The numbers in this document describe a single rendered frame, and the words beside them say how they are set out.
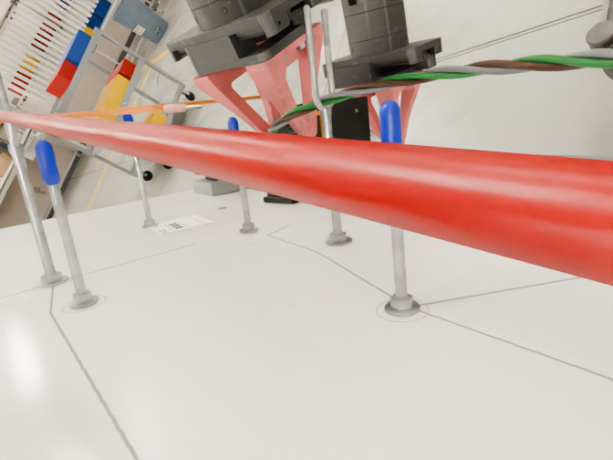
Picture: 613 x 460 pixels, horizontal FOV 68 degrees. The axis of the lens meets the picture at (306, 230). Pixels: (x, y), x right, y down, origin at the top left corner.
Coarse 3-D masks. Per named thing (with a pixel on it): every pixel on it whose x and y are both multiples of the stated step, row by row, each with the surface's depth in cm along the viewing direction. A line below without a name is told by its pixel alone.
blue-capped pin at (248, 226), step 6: (228, 120) 33; (234, 120) 33; (228, 126) 33; (234, 126) 33; (240, 186) 34; (240, 192) 34; (246, 198) 35; (246, 204) 35; (246, 210) 35; (246, 216) 35; (246, 222) 35; (252, 222) 35; (246, 228) 35; (252, 228) 35; (258, 228) 35
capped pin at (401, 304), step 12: (384, 108) 17; (396, 108) 17; (384, 120) 17; (396, 120) 17; (384, 132) 17; (396, 132) 17; (396, 228) 18; (396, 240) 18; (396, 252) 19; (396, 264) 19; (396, 276) 19; (396, 288) 19; (396, 300) 19; (408, 300) 19; (396, 312) 19; (408, 312) 19
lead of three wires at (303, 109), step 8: (320, 96) 27; (312, 104) 27; (328, 104) 27; (288, 112) 29; (296, 112) 29; (304, 112) 28; (280, 120) 30; (288, 120) 29; (272, 128) 31; (288, 128) 36
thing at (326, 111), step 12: (324, 12) 27; (324, 24) 27; (312, 36) 26; (324, 36) 27; (312, 48) 26; (312, 60) 26; (312, 72) 26; (312, 84) 27; (312, 96) 27; (324, 108) 27; (324, 120) 28; (324, 132) 28; (336, 216) 29; (336, 228) 29; (336, 240) 29; (348, 240) 29
